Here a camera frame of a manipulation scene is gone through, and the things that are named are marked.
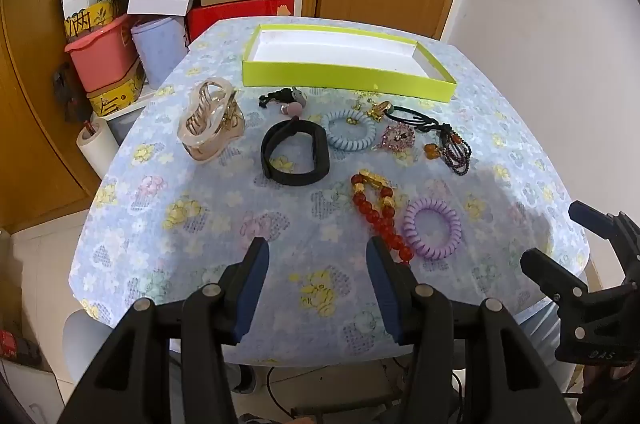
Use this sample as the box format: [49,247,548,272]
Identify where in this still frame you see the black cord hair tie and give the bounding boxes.
[387,104,455,161]

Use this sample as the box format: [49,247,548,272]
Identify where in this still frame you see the yellow printed box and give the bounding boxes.
[86,58,146,117]
[63,0,127,42]

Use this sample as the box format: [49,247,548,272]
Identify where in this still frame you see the dark bead bracelet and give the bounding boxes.
[440,136,474,176]

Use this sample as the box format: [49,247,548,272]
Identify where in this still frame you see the black wristband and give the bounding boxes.
[260,116,331,187]

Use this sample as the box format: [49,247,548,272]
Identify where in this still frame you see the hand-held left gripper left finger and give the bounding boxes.
[57,236,271,424]

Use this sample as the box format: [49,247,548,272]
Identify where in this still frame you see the purple spiral hair tie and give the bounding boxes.
[401,198,464,261]

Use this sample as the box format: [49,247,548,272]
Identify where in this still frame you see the pink plastic basket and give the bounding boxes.
[64,14,141,94]

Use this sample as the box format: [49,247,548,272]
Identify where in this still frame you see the dark red hanging ornament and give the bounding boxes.
[52,64,94,125]

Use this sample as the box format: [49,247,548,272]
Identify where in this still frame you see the clear plastic storage bin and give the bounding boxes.
[107,88,156,145]

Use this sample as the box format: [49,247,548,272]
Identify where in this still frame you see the black hair tie with pompom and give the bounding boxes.
[258,86,308,119]

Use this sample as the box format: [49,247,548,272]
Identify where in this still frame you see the wooden cabinet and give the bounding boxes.
[0,0,109,235]

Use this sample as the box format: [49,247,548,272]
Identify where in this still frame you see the large red box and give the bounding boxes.
[185,0,296,45]

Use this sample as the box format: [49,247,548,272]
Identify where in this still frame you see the beige hair claw clip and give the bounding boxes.
[177,78,247,163]

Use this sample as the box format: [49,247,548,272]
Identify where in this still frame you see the white box lid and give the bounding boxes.
[126,0,194,17]

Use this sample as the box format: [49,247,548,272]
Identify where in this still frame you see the blue spiral hair tie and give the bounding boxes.
[321,109,378,152]

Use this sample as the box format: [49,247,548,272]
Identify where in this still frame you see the white paper roll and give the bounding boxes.
[76,119,120,180]

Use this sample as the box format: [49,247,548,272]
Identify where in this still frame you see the red bead bracelet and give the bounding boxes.
[350,173,414,265]

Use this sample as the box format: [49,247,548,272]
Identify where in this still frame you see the lavender plastic bucket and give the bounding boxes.
[130,16,190,90]

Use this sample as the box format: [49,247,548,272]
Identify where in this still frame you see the pink rhinestone brooch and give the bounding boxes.
[372,124,417,153]

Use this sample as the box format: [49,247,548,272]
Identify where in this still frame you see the green cardboard box tray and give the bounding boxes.
[242,24,458,103]

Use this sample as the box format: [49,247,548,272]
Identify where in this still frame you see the gold chain bracelet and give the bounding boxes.
[344,100,397,127]

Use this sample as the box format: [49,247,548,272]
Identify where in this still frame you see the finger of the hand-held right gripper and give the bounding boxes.
[519,248,590,321]
[569,200,637,245]

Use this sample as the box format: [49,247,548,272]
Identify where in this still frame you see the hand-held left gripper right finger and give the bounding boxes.
[365,236,576,424]

